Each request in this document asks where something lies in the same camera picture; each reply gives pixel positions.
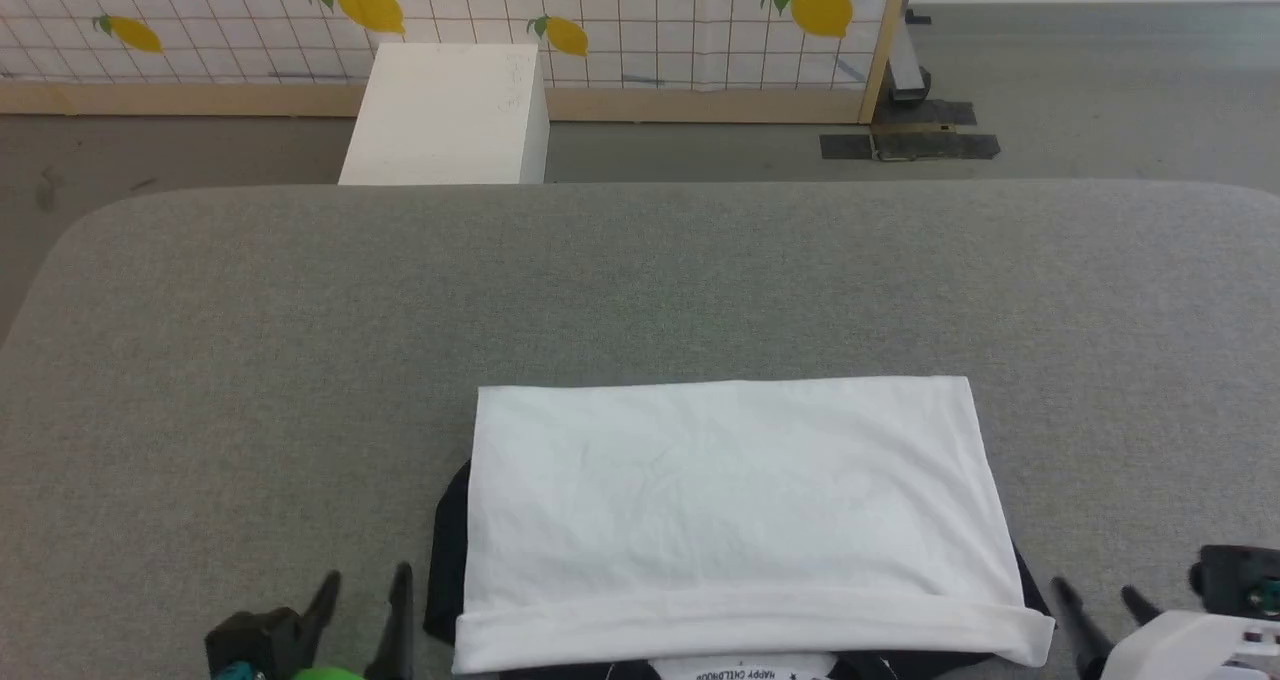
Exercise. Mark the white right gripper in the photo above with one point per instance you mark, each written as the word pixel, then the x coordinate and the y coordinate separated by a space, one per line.
pixel 1190 650

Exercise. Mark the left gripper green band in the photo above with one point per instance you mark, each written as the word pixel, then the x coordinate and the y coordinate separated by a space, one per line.
pixel 265 645

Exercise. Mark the white and black t-shirt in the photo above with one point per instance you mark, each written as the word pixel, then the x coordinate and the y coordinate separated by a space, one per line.
pixel 730 500

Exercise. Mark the white box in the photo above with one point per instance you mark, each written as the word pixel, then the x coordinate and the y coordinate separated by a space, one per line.
pixel 445 115

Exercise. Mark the long black floor mat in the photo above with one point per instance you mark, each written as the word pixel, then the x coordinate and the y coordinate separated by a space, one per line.
pixel 910 146

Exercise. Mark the short black floor mat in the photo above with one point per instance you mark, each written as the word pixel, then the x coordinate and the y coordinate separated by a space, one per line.
pixel 925 113

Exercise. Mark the metal foot of screen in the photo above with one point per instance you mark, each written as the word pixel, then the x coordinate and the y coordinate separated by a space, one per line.
pixel 908 65

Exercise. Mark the lemon print grid screen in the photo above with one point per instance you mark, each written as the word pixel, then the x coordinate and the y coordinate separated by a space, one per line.
pixel 650 30

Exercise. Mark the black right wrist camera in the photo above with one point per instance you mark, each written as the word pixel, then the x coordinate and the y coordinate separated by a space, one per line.
pixel 1240 575

